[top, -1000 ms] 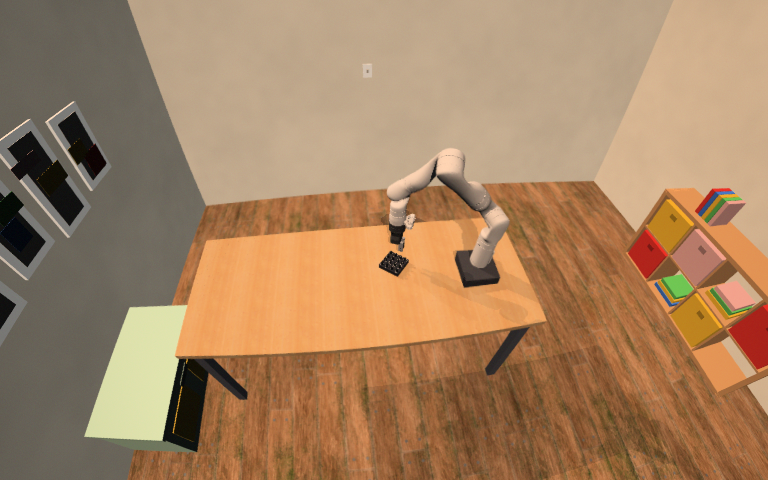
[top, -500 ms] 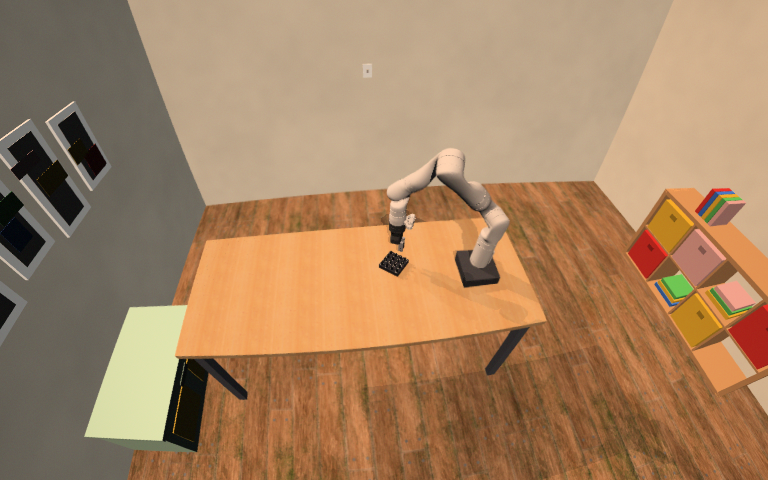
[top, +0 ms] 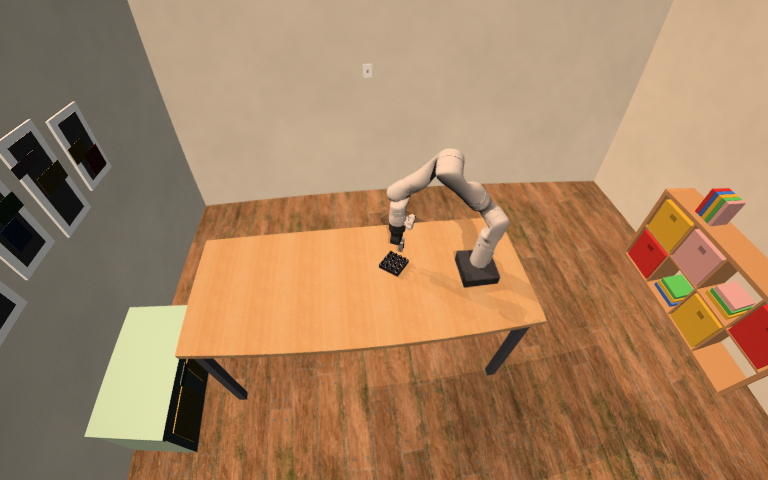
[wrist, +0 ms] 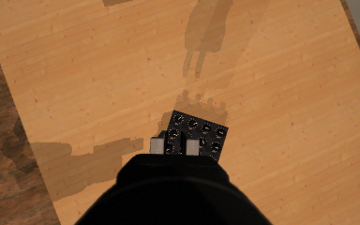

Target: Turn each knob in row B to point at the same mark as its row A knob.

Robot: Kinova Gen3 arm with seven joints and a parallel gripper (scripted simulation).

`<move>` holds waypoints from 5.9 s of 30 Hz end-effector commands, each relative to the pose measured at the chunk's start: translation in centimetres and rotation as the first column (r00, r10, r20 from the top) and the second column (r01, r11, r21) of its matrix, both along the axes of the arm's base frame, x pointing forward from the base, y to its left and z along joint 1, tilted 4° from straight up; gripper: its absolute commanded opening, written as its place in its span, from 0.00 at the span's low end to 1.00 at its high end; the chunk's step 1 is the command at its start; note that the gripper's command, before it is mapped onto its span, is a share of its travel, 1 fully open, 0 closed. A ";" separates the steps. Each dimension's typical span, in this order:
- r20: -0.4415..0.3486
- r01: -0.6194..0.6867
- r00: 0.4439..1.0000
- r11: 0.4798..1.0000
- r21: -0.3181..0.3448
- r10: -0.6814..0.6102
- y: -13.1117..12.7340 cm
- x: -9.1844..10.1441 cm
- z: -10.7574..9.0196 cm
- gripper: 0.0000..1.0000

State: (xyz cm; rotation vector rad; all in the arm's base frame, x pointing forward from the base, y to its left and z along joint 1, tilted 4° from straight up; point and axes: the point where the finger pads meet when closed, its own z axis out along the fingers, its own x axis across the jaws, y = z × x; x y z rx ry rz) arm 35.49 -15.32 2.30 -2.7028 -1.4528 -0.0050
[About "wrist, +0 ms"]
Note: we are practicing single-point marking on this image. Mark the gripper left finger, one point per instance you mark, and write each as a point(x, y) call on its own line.
point(158, 144)

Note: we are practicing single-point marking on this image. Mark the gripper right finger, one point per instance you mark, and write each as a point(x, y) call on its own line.
point(188, 145)

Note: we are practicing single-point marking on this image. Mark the black knob box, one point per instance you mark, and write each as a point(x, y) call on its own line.
point(211, 135)

